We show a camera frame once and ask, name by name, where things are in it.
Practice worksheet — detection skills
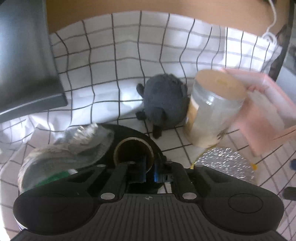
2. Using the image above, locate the white cable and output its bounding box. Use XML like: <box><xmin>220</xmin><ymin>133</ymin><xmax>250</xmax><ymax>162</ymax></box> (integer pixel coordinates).
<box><xmin>261</xmin><ymin>0</ymin><xmax>282</xmax><ymax>46</ymax></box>

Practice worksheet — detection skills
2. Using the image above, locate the dark grey plush toy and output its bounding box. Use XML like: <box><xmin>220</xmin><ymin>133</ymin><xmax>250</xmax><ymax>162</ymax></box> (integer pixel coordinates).
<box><xmin>136</xmin><ymin>74</ymin><xmax>190</xmax><ymax>139</ymax></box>

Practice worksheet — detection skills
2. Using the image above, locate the pink storage box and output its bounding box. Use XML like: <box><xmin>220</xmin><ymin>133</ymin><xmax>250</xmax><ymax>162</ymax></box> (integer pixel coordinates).
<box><xmin>223</xmin><ymin>69</ymin><xmax>295</xmax><ymax>156</ymax></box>

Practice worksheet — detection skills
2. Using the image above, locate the silver glitter round pad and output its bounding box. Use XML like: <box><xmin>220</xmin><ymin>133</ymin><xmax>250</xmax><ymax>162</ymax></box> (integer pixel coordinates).
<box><xmin>190</xmin><ymin>146</ymin><xmax>256</xmax><ymax>185</ymax></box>

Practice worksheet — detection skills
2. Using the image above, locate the black flat screen monitor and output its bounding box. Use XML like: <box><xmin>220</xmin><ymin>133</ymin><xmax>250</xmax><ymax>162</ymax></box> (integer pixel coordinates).
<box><xmin>0</xmin><ymin>0</ymin><xmax>68</xmax><ymax>123</ymax></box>

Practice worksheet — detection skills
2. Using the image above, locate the clear plastic wrapped bundle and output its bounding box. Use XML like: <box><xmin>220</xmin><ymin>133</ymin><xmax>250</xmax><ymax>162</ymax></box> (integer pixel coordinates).
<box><xmin>18</xmin><ymin>123</ymin><xmax>114</xmax><ymax>193</ymax></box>

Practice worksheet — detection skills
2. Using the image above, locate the clear plastic jar tan lid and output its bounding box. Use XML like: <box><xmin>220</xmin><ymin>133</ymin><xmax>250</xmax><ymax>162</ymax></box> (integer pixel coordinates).
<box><xmin>184</xmin><ymin>69</ymin><xmax>247</xmax><ymax>148</ymax></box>

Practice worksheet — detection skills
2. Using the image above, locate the green lid jar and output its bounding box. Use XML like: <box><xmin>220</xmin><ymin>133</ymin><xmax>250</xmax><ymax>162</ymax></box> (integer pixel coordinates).
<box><xmin>33</xmin><ymin>169</ymin><xmax>78</xmax><ymax>187</ymax></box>

